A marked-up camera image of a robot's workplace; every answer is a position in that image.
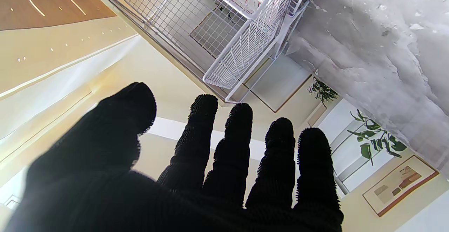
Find wooden top wire organizer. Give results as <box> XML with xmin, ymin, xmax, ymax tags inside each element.
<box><xmin>86</xmin><ymin>0</ymin><xmax>314</xmax><ymax>103</ymax></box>

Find white wire drawer basket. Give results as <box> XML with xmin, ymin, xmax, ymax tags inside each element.
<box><xmin>196</xmin><ymin>0</ymin><xmax>303</xmax><ymax>89</ymax></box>

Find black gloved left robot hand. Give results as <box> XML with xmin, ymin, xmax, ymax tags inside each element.
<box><xmin>4</xmin><ymin>82</ymin><xmax>344</xmax><ymax>232</ymax></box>

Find large leafy green plant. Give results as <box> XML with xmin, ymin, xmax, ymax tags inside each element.
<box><xmin>347</xmin><ymin>109</ymin><xmax>407</xmax><ymax>166</ymax></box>

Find small green plant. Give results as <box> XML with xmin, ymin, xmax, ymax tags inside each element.
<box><xmin>308</xmin><ymin>78</ymin><xmax>339</xmax><ymax>108</ymax></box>

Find white panel brown frame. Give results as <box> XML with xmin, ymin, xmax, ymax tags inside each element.
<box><xmin>244</xmin><ymin>55</ymin><xmax>313</xmax><ymax>113</ymax></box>

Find framed beige abstract picture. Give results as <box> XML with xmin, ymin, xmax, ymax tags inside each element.
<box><xmin>362</xmin><ymin>155</ymin><xmax>440</xmax><ymax>218</ymax></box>

